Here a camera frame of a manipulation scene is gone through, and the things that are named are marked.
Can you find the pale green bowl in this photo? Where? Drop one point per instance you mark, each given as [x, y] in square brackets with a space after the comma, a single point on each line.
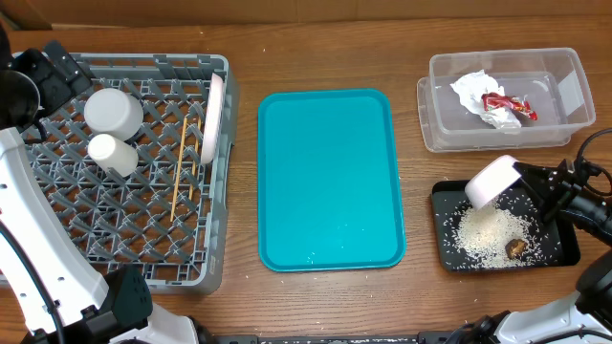
[113, 112]

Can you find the white cup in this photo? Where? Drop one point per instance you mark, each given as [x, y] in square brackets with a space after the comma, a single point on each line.
[110, 153]

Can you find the teal plastic tray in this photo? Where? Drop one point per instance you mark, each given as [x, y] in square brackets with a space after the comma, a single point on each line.
[328, 185]

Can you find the clear plastic bin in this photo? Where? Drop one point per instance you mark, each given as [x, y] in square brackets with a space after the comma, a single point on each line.
[552, 80]

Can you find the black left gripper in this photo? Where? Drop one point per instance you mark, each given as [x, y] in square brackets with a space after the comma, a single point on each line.
[40, 66]

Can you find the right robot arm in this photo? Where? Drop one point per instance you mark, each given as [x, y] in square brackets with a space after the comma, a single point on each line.
[584, 316]

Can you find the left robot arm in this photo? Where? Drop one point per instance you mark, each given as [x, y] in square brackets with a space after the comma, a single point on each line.
[62, 297]

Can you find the white napkin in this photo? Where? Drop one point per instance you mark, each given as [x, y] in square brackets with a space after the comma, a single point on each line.
[471, 87]

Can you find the red snack wrapper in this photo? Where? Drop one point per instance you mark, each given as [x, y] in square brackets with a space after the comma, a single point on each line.
[493, 101]

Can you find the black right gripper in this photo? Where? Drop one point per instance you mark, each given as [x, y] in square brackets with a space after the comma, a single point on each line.
[555, 186]

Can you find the pink bowl with scraps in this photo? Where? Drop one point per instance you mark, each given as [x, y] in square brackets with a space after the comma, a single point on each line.
[495, 178]

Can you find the brown food scrap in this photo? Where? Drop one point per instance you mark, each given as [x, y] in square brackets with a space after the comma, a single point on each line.
[515, 248]

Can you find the grey dish rack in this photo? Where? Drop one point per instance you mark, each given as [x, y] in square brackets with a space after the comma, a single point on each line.
[116, 221]

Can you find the spilled white rice pile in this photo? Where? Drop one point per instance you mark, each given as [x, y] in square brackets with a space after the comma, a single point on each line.
[483, 234]

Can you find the white round plate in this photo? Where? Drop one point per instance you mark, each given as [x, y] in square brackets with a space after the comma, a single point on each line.
[212, 119]

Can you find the black tray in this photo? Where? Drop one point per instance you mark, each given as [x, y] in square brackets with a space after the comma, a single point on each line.
[564, 248]

